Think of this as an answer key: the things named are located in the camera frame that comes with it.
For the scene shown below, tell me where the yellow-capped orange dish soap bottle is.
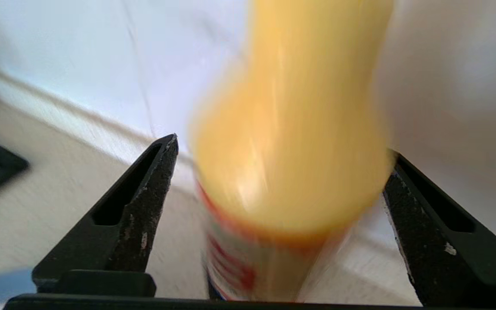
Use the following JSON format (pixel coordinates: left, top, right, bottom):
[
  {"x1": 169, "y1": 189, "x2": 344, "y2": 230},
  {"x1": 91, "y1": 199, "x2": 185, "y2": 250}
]
[{"x1": 187, "y1": 0, "x2": 398, "y2": 302}]

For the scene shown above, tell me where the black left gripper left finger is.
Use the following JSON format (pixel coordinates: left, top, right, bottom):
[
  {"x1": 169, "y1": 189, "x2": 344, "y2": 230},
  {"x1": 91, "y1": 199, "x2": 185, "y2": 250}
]
[{"x1": 32, "y1": 133, "x2": 179, "y2": 294}]

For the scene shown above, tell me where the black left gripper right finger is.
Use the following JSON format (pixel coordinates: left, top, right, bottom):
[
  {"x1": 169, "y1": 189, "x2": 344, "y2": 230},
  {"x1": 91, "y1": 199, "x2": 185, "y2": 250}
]
[{"x1": 381, "y1": 151, "x2": 496, "y2": 309}]

